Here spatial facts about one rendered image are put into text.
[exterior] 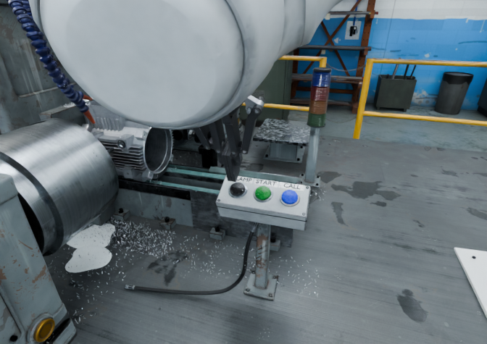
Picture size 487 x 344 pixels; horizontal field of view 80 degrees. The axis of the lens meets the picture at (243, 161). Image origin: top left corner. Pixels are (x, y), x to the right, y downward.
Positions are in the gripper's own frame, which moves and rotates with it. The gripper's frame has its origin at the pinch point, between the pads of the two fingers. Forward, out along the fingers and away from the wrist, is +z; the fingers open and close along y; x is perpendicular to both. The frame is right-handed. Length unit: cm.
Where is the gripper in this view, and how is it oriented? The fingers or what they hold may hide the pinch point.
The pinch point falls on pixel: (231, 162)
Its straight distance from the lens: 49.9
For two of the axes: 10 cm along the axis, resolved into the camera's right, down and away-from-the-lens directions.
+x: -2.5, 7.4, -6.2
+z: 1.0, 6.6, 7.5
